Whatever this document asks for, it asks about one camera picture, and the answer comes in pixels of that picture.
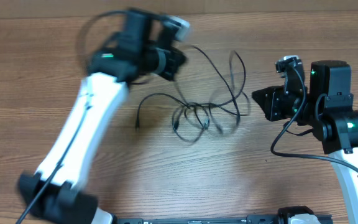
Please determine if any black USB cable bundle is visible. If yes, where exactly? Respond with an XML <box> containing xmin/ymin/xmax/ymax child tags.
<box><xmin>134</xmin><ymin>45</ymin><xmax>251</xmax><ymax>144</ymax></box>

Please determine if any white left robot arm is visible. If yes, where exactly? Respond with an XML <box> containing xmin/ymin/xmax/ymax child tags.
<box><xmin>18</xmin><ymin>8</ymin><xmax>190</xmax><ymax>223</ymax></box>

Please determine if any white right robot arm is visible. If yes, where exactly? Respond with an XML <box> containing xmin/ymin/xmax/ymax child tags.
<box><xmin>252</xmin><ymin>55</ymin><xmax>358</xmax><ymax>223</ymax></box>

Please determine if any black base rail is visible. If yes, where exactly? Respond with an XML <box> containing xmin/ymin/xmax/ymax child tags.
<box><xmin>113</xmin><ymin>206</ymin><xmax>334</xmax><ymax>224</ymax></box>

